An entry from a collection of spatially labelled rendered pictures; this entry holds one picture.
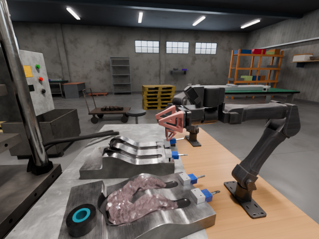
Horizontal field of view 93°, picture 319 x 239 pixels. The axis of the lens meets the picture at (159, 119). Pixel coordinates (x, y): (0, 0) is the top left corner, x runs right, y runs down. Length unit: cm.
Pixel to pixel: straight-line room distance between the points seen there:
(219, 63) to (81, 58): 881
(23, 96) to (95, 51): 953
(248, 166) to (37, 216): 87
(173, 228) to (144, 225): 10
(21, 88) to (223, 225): 108
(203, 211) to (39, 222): 62
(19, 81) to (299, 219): 135
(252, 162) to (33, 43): 1143
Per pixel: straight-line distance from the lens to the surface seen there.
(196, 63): 1105
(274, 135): 73
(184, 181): 74
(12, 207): 99
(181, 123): 48
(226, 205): 80
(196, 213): 66
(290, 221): 86
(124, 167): 85
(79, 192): 70
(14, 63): 100
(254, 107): 63
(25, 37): 1174
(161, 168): 84
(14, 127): 306
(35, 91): 128
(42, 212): 87
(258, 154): 73
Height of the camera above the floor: 135
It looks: 18 degrees down
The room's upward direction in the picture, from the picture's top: straight up
